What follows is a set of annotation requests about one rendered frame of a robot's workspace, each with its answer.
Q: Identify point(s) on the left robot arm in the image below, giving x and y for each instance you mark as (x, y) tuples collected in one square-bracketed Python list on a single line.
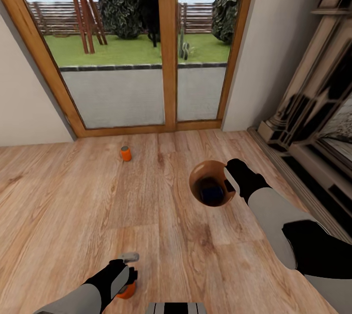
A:
[(93, 296)]

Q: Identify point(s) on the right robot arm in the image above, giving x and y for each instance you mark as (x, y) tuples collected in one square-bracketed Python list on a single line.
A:
[(299, 241)]

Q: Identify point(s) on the trash can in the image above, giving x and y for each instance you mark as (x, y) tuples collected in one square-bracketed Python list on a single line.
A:
[(210, 175)]

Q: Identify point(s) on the can of soda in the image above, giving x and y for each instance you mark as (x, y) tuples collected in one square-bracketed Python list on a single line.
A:
[(126, 153), (127, 291), (211, 194)]

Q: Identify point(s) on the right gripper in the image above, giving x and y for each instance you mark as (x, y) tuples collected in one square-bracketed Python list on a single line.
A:
[(229, 186)]

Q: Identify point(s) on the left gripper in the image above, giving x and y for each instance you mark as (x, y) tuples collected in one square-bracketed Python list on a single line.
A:
[(133, 275)]

